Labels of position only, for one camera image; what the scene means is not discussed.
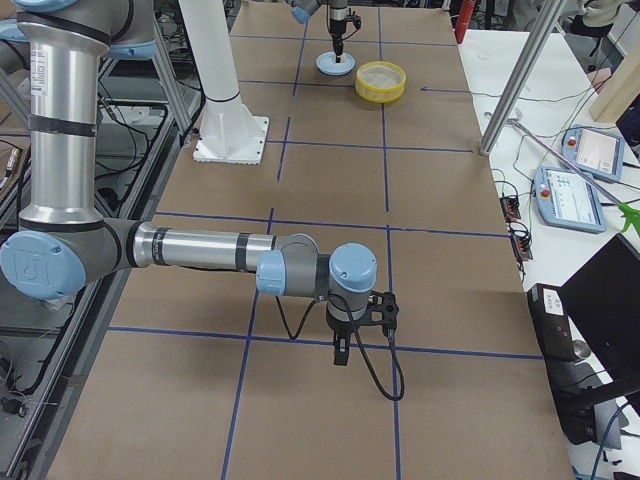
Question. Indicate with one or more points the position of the black computer box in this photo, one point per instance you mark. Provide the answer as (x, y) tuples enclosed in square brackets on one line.
[(584, 403)]

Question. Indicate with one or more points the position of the teach pendant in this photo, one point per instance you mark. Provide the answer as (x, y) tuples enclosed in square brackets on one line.
[(594, 151), (566, 200)]

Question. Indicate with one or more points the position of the far teach pendant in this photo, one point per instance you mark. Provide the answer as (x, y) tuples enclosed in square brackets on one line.
[(594, 151)]

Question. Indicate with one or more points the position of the wooden board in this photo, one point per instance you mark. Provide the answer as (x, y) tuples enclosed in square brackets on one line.
[(623, 87)]

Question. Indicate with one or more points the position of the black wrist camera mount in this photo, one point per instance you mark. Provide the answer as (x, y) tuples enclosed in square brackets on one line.
[(381, 310)]

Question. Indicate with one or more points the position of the red fire extinguisher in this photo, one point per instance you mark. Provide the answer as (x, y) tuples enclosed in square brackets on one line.
[(463, 20)]

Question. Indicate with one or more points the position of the near teach pendant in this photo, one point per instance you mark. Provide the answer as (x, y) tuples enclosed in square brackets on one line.
[(566, 200)]

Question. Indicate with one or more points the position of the far orange black adapter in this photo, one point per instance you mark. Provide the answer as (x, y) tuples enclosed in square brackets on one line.
[(510, 207)]

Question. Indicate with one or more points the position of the aluminium frame post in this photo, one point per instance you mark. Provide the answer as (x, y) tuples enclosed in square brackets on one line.
[(527, 59)]

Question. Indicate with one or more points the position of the light blue plate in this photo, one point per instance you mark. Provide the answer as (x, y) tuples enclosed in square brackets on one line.
[(330, 64)]

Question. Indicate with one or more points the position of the green handled reacher stick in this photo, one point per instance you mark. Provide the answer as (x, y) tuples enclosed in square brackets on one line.
[(631, 215)]

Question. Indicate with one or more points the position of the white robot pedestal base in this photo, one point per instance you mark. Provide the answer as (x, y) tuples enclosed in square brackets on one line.
[(228, 131)]

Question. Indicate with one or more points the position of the yellow rimmed steamer basket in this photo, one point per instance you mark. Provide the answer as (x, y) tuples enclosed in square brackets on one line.
[(380, 82)]

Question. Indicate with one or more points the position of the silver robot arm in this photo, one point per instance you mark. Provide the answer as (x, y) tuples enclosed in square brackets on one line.
[(63, 243), (303, 10)]

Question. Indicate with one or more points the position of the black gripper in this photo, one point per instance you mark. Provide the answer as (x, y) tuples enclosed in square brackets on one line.
[(340, 328), (336, 23)]

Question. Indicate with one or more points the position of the black monitor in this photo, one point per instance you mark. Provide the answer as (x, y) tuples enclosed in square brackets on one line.
[(602, 300)]

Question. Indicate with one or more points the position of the orange black adapter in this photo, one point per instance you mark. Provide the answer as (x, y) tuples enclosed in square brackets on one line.
[(521, 240), (510, 207)]

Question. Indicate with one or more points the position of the near orange black adapter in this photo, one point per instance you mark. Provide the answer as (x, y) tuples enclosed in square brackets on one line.
[(521, 240)]

